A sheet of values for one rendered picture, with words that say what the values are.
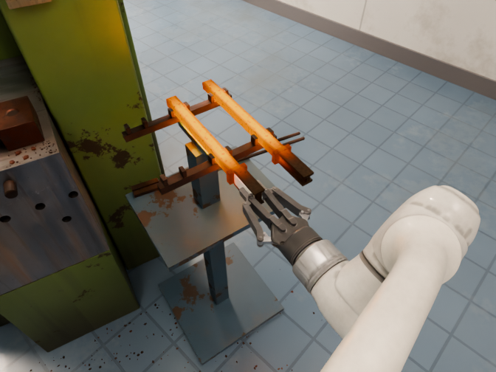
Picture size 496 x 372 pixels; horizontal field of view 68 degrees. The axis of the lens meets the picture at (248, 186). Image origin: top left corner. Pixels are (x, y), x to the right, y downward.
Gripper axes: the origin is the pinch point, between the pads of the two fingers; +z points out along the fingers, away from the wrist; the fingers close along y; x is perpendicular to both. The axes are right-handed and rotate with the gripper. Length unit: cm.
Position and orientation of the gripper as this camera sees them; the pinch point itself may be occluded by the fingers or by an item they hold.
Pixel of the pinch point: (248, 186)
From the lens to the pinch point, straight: 79.7
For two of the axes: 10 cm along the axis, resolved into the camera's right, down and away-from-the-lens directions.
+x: 0.0, -6.7, -7.5
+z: -5.5, -6.2, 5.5
